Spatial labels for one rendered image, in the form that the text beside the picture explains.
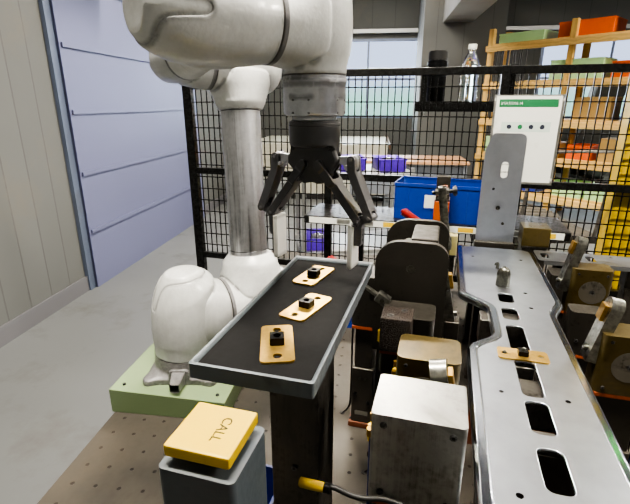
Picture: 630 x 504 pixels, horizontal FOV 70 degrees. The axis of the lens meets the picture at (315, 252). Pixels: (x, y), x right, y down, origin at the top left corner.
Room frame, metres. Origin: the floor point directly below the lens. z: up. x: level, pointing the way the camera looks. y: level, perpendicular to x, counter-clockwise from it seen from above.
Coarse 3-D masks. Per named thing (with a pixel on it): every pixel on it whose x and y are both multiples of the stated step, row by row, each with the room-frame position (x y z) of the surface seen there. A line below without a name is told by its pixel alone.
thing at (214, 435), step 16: (192, 416) 0.34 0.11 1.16; (208, 416) 0.34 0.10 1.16; (224, 416) 0.34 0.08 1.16; (240, 416) 0.34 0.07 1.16; (256, 416) 0.34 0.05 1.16; (176, 432) 0.32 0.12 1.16; (192, 432) 0.32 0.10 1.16; (208, 432) 0.32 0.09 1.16; (224, 432) 0.32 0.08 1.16; (240, 432) 0.32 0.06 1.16; (176, 448) 0.30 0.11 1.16; (192, 448) 0.30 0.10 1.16; (208, 448) 0.30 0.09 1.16; (224, 448) 0.30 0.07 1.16; (240, 448) 0.30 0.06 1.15; (208, 464) 0.29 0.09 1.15; (224, 464) 0.29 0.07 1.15
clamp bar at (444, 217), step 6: (438, 186) 1.20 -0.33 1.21; (444, 186) 1.20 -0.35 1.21; (456, 186) 1.18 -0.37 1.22; (432, 192) 1.20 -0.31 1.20; (438, 192) 1.18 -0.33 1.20; (444, 192) 1.18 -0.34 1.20; (450, 192) 1.18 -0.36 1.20; (456, 192) 1.17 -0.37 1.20; (444, 198) 1.17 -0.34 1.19; (444, 204) 1.17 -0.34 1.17; (444, 210) 1.17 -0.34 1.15; (444, 216) 1.17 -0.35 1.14; (444, 222) 1.17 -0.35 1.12
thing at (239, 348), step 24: (312, 264) 0.74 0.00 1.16; (336, 264) 0.74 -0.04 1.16; (288, 288) 0.63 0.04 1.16; (312, 288) 0.63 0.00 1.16; (336, 288) 0.63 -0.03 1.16; (264, 312) 0.55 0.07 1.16; (336, 312) 0.55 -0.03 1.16; (240, 336) 0.48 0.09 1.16; (312, 336) 0.48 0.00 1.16; (216, 360) 0.43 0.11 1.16; (240, 360) 0.43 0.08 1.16; (312, 360) 0.43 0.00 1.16
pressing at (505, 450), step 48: (480, 288) 1.01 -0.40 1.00; (528, 288) 1.01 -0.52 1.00; (528, 336) 0.77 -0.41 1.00; (480, 384) 0.61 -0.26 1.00; (576, 384) 0.62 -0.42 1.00; (480, 432) 0.50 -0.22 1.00; (528, 432) 0.51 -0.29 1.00; (576, 432) 0.51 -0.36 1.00; (480, 480) 0.42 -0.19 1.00; (528, 480) 0.42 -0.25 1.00; (576, 480) 0.42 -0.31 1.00; (624, 480) 0.42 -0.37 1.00
